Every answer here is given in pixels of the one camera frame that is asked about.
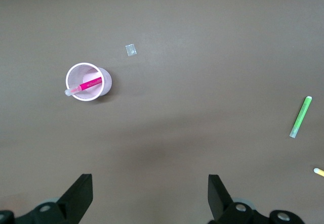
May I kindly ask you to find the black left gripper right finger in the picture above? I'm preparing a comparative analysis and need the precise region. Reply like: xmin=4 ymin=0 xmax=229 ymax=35
xmin=207 ymin=174 xmax=303 ymax=224

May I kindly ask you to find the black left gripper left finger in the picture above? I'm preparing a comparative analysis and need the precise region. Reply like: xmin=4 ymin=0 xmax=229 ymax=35
xmin=0 ymin=173 xmax=93 ymax=224

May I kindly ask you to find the pink marker pen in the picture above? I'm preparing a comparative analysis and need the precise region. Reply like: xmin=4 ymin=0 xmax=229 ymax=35
xmin=64 ymin=76 xmax=103 ymax=97

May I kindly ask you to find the green marker pen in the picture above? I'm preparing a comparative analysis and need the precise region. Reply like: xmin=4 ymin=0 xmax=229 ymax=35
xmin=289 ymin=96 xmax=313 ymax=139

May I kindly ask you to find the translucent pink plastic cup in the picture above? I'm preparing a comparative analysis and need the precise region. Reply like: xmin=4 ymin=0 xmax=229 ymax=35
xmin=65 ymin=62 xmax=112 ymax=102

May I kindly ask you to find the clear tape piece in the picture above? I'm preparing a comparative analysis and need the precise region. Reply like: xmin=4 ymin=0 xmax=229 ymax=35
xmin=125 ymin=43 xmax=138 ymax=57

